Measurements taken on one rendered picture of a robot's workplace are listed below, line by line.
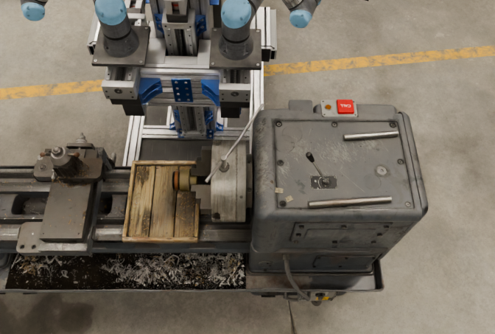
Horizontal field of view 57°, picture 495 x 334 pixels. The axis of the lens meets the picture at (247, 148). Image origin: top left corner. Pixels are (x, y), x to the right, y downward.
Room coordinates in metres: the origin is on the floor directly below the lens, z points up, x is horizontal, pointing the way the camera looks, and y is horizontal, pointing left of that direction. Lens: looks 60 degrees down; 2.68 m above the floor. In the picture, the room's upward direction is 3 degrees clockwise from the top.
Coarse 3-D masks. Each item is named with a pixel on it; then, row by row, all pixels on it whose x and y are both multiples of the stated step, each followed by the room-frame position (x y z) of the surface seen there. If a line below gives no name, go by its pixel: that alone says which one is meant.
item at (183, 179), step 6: (174, 174) 0.76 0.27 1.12; (180, 174) 0.76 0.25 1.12; (186, 174) 0.76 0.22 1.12; (174, 180) 0.74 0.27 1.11; (180, 180) 0.74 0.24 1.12; (186, 180) 0.74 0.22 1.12; (192, 180) 0.74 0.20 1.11; (174, 186) 0.72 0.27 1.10; (180, 186) 0.72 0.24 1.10; (186, 186) 0.72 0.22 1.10
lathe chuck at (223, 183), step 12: (228, 144) 0.85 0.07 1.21; (216, 156) 0.78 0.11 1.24; (228, 156) 0.78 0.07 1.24; (228, 168) 0.74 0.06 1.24; (216, 180) 0.69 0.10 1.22; (228, 180) 0.70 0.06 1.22; (216, 192) 0.66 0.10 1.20; (228, 192) 0.66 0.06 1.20; (216, 204) 0.63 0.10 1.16; (228, 204) 0.63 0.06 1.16; (228, 216) 0.61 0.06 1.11
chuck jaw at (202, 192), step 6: (192, 186) 0.72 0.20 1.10; (198, 186) 0.72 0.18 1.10; (204, 186) 0.72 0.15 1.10; (210, 186) 0.72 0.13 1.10; (192, 192) 0.70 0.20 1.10; (198, 192) 0.69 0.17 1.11; (204, 192) 0.69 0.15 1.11; (210, 192) 0.69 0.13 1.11; (198, 198) 0.67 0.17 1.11; (204, 198) 0.67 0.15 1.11; (210, 198) 0.67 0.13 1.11; (204, 204) 0.64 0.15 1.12; (210, 204) 0.64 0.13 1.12; (204, 210) 0.62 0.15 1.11; (210, 210) 0.62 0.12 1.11; (216, 216) 0.61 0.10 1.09
